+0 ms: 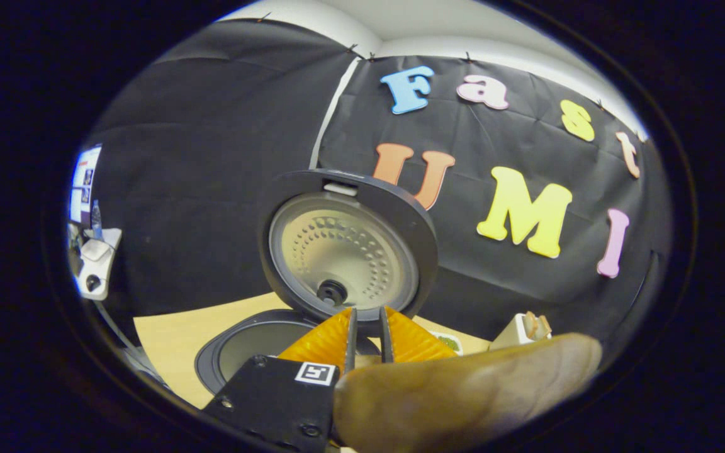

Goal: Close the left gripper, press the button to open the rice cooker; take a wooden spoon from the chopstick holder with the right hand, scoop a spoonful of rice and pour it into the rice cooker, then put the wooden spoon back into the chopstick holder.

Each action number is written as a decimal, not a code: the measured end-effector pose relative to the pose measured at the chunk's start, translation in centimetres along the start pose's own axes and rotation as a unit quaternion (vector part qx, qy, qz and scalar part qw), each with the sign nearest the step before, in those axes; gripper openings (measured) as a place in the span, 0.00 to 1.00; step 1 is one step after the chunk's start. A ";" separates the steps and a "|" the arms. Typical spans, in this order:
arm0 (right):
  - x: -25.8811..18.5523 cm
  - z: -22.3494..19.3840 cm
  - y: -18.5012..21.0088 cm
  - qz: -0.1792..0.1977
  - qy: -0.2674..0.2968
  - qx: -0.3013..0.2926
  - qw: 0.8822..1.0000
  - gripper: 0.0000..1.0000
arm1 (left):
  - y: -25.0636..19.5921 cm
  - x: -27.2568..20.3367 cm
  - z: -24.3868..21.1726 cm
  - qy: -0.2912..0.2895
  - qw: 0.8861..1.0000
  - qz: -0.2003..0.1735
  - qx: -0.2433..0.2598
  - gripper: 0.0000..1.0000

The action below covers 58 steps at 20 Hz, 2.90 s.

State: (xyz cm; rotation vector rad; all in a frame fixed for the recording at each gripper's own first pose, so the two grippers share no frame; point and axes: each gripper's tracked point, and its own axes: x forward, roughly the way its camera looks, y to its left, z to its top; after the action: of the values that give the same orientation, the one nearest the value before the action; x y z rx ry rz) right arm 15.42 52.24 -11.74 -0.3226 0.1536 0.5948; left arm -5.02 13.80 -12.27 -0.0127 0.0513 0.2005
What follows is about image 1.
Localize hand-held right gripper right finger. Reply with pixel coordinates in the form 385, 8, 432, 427
378, 306, 459, 366

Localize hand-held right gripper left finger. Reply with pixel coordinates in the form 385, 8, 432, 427
202, 307, 358, 452

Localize dark silver rice cooker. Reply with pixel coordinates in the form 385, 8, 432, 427
194, 169, 440, 396

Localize wooden spoon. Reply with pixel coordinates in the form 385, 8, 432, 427
333, 332, 604, 453

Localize divided dish with beans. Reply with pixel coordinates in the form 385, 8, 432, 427
429, 332, 464, 356

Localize white toaster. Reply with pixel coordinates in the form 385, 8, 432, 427
490, 313, 553, 351

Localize black backdrop cloth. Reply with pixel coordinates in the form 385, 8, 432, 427
79, 19, 675, 353

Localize blue white wall poster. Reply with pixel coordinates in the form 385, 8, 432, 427
70, 145, 103, 224

